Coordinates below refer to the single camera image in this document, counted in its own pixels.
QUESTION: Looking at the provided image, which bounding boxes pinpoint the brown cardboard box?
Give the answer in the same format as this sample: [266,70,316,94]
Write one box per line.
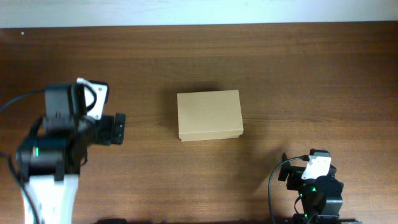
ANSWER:
[177,90,244,142]

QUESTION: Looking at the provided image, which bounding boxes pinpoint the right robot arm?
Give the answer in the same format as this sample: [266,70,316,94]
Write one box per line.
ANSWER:
[277,149,359,224]

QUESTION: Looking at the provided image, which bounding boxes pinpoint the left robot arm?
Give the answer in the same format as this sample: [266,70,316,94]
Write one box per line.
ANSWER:
[16,80,126,223]

